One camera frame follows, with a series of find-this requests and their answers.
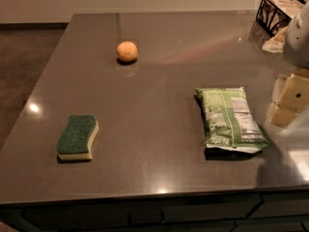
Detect dark cabinet drawers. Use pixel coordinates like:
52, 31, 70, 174
0, 191, 309, 232

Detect green chip bag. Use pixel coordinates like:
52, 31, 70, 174
195, 87, 268, 154

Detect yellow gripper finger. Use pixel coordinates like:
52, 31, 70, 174
267, 102, 298, 128
278, 69, 309, 112

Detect green and yellow sponge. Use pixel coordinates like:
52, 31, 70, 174
56, 115, 98, 161

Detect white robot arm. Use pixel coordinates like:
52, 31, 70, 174
263, 3, 309, 128

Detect orange fruit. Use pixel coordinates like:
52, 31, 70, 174
116, 41, 138, 62

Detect black wire basket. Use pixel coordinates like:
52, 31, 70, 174
256, 0, 306, 37

